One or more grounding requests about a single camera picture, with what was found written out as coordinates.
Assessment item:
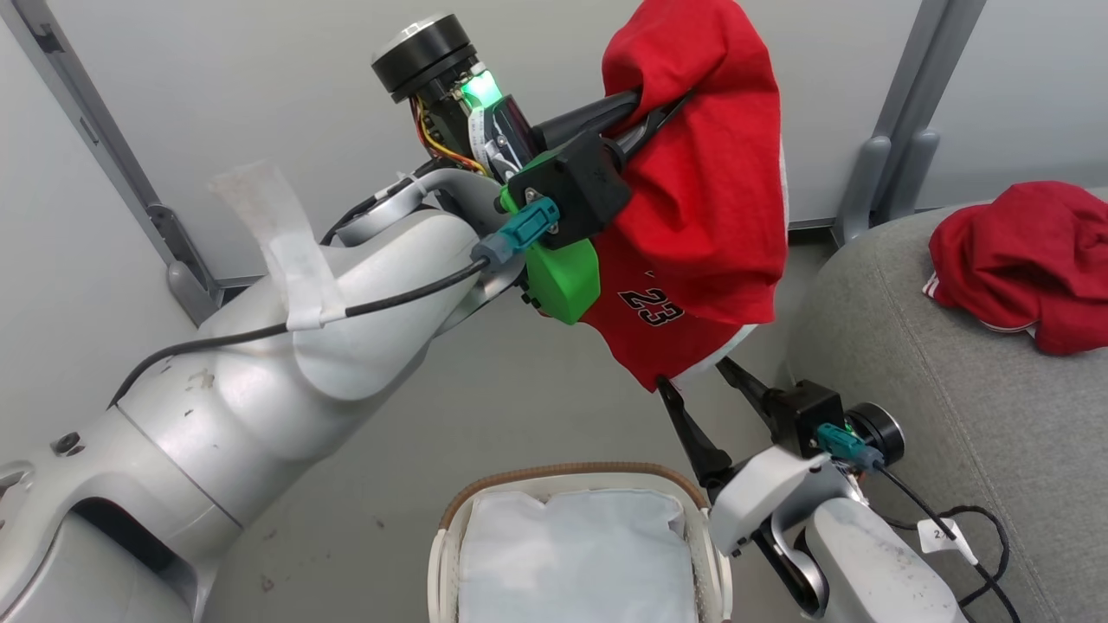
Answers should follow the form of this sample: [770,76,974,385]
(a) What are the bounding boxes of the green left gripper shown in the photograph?
[371,12,694,327]

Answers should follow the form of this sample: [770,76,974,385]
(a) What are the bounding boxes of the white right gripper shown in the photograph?
[654,357,855,556]

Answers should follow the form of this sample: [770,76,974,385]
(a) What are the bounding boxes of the red jersey number 23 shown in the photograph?
[578,0,791,394]

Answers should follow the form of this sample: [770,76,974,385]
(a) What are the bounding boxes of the red garment white stripes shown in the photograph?
[921,180,1108,358]

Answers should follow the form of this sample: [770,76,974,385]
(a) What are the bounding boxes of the grey fabric sofa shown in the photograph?
[785,186,1108,623]

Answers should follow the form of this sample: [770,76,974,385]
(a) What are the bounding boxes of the white laundry basket brown rim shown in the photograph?
[428,462,736,623]

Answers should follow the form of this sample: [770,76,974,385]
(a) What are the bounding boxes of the translucent tape strip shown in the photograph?
[207,159,349,332]

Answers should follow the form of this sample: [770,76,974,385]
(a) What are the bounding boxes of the white cable label tag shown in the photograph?
[916,517,980,566]

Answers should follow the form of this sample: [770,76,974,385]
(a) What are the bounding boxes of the grey partition post with braces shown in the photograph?
[830,0,989,249]

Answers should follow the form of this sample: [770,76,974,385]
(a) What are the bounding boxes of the grey partition foot bracket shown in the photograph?
[166,258,228,329]

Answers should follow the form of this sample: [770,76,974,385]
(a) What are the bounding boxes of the grey partition post slanted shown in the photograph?
[0,0,222,286]

